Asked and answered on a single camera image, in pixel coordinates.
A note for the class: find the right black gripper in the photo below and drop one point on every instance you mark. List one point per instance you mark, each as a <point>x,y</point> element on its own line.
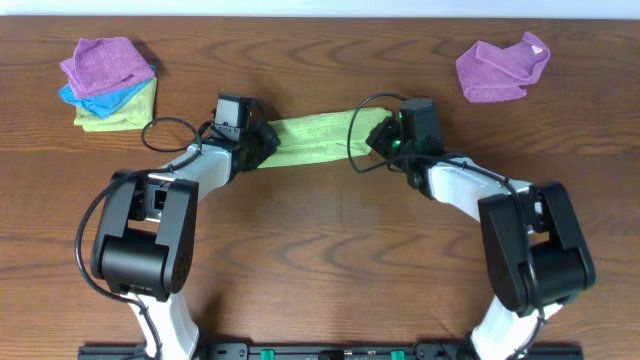
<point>379,134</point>

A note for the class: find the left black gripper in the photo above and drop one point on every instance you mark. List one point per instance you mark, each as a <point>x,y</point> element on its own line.
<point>267,141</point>

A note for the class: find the light green cloth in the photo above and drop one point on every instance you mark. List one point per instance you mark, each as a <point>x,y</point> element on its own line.
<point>321,138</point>

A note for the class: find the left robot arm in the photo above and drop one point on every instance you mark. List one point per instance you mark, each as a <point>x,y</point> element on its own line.
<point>144,244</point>

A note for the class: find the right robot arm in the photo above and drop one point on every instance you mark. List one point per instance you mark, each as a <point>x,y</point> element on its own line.
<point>536,254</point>

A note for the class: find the crumpled purple cloth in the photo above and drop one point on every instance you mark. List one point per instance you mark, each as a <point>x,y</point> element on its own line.
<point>489,74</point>

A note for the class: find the folded green cloth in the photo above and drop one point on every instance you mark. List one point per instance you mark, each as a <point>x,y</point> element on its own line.
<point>133,115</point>

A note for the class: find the folded blue cloth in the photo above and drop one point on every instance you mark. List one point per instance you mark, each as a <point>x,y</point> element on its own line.
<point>105,104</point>

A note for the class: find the folded purple cloth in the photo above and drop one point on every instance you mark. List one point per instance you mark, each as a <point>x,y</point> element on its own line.
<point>104,65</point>

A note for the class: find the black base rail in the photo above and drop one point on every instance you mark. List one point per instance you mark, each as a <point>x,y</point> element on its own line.
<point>241,351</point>

